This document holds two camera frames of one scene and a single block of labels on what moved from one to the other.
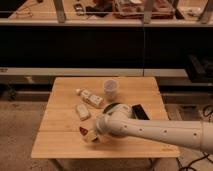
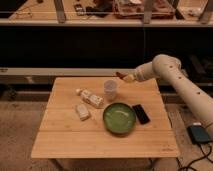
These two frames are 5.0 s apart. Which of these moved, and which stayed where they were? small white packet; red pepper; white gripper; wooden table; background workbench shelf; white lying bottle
Moved: red pepper; white gripper
Stayed: background workbench shelf; white lying bottle; wooden table; small white packet
